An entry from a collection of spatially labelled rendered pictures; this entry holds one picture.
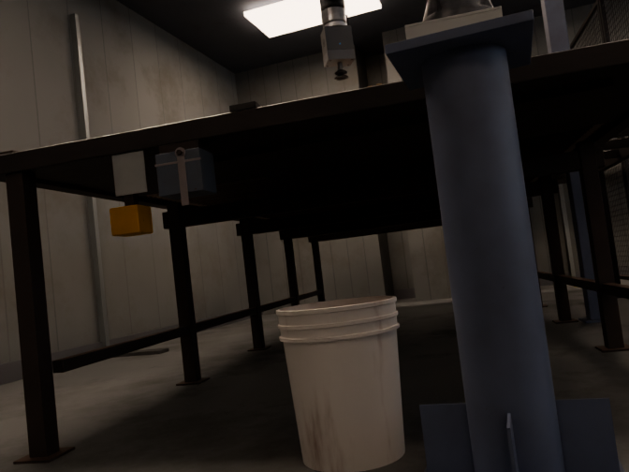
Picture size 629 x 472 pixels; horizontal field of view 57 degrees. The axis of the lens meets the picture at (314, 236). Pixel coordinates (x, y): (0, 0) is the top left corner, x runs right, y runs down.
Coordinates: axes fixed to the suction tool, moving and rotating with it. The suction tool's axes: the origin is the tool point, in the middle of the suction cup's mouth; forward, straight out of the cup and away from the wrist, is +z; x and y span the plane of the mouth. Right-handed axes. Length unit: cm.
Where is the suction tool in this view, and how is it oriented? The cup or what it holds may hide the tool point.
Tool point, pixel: (341, 78)
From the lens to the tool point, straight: 183.0
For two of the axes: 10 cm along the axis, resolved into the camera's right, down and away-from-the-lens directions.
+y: -9.8, 1.0, -1.9
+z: 1.2, 9.9, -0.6
